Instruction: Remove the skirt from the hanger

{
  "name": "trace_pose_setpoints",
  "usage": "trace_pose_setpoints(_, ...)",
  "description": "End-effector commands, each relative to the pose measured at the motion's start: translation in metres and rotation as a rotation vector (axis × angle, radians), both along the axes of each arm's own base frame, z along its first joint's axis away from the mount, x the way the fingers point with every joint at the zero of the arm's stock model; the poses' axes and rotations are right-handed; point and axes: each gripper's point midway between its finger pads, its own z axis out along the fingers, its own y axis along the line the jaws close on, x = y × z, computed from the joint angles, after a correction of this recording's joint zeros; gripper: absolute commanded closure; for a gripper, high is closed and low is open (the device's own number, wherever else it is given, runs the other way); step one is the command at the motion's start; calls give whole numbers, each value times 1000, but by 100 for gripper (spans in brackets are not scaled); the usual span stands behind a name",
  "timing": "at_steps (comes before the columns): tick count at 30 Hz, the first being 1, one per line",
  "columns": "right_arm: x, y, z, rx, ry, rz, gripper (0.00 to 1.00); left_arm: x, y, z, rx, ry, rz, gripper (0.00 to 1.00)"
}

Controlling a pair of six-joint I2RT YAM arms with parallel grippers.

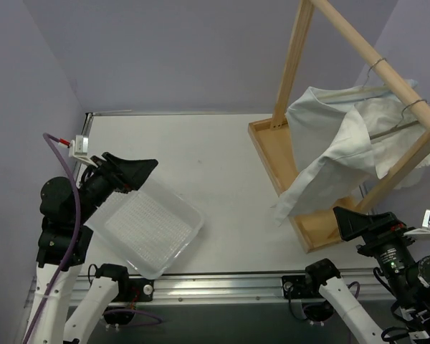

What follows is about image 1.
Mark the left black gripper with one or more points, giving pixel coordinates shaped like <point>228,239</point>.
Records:
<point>112,174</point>

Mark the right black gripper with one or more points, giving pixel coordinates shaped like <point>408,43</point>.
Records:
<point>374,239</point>

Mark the light blue white skirt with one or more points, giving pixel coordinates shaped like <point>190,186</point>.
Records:
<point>332,153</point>

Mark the white pleated skirt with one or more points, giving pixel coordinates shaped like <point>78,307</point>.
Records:
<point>380,111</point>

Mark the grey hanger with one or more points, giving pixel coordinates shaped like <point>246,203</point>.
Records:
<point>401,124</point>

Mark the cream wooden hanger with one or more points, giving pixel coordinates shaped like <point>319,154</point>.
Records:
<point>363,88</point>

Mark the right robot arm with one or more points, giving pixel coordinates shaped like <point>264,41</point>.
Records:
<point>408,280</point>

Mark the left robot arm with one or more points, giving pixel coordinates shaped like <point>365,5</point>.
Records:
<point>62,248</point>

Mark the white plastic basket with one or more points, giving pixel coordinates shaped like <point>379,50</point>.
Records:
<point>148,228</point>

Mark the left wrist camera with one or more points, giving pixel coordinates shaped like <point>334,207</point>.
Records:
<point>78,147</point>

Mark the aluminium front rail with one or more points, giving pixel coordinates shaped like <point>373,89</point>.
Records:
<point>229,289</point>

